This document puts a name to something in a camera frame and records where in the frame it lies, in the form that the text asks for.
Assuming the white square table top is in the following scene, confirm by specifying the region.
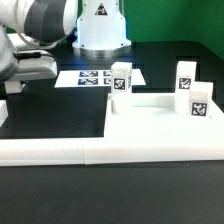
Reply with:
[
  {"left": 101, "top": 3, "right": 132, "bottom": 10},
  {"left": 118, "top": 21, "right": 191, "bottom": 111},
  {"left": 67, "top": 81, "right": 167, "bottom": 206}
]
[{"left": 104, "top": 93, "right": 224, "bottom": 137}]

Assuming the white sheet with tags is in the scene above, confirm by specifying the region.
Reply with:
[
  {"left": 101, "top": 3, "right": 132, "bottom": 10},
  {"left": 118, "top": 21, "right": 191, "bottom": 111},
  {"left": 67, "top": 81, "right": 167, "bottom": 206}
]
[{"left": 53, "top": 69, "right": 147, "bottom": 89}]

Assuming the white U-shaped fence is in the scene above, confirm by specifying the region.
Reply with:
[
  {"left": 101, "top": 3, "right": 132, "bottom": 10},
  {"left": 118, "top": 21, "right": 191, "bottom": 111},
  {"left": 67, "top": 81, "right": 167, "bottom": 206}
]
[{"left": 0, "top": 99, "right": 224, "bottom": 168}]

